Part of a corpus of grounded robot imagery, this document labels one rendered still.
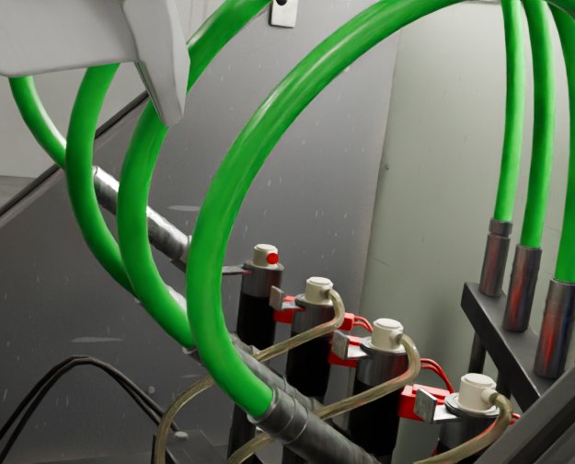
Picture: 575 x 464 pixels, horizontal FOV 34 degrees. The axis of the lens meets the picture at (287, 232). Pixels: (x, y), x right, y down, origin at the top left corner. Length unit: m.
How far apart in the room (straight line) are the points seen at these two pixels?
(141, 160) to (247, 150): 0.08
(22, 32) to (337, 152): 0.75
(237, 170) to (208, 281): 0.04
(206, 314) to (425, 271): 0.62
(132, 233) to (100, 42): 0.16
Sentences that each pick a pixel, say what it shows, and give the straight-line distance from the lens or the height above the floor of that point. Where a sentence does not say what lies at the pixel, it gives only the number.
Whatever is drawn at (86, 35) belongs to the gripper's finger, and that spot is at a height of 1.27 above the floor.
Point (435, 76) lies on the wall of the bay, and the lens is 0.98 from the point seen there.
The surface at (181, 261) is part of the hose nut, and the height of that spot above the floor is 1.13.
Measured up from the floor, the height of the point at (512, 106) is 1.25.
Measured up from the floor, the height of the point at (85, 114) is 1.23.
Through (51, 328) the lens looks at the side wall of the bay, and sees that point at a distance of 0.96.
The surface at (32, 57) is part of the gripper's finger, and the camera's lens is 0.29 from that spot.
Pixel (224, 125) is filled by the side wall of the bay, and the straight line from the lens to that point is 0.96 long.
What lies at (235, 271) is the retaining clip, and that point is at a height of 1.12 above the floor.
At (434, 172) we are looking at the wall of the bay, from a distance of 0.96.
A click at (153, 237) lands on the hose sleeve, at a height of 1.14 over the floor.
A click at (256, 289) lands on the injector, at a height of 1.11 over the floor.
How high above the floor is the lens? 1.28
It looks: 12 degrees down
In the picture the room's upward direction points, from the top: 7 degrees clockwise
